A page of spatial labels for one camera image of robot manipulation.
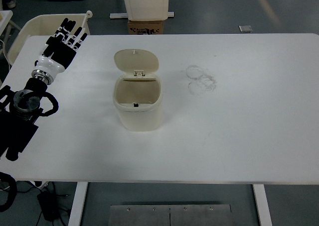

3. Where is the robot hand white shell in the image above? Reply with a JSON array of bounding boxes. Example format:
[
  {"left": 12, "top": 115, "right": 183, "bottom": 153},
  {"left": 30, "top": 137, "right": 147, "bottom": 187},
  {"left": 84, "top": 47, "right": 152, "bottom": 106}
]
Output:
[{"left": 34, "top": 17, "right": 89, "bottom": 75}]

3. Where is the cream lidded trash bin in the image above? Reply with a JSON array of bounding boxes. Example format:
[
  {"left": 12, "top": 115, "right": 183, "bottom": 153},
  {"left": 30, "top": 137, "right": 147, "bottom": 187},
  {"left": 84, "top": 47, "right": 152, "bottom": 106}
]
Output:
[{"left": 112, "top": 49, "right": 164, "bottom": 132}]

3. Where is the white side table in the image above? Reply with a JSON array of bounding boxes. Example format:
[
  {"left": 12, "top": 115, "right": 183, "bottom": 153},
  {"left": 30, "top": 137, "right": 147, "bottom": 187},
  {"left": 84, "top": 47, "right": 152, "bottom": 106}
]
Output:
[{"left": 0, "top": 9, "right": 22, "bottom": 70}]

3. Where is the grey metal base bar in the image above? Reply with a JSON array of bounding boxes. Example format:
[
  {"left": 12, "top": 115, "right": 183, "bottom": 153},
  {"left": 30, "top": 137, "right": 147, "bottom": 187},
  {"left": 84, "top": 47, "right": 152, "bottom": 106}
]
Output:
[{"left": 109, "top": 11, "right": 175, "bottom": 19}]

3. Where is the brown cardboard box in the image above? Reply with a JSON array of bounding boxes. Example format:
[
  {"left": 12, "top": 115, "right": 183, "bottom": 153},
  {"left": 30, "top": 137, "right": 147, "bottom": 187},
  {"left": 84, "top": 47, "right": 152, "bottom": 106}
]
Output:
[{"left": 128, "top": 19, "right": 165, "bottom": 35}]

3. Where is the black power adapter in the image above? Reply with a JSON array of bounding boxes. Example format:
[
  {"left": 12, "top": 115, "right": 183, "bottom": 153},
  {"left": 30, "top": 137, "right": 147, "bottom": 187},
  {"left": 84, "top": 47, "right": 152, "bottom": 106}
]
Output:
[{"left": 36, "top": 189, "right": 60, "bottom": 222}]

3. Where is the white table leg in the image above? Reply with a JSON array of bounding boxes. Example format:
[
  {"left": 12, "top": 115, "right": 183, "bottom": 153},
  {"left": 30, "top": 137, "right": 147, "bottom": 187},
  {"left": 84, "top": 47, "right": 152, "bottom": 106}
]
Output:
[
  {"left": 67, "top": 182, "right": 89, "bottom": 226},
  {"left": 252, "top": 183, "right": 274, "bottom": 226}
]

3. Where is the grey metal plate with screws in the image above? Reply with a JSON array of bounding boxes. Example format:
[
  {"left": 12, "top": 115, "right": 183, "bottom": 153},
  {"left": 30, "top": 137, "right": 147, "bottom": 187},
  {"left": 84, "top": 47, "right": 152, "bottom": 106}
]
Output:
[{"left": 109, "top": 204, "right": 234, "bottom": 226}]

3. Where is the black floor cable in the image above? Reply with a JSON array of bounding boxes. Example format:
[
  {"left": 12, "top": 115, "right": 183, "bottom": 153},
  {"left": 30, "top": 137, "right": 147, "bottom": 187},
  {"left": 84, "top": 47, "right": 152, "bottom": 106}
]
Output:
[{"left": 0, "top": 181, "right": 76, "bottom": 226}]

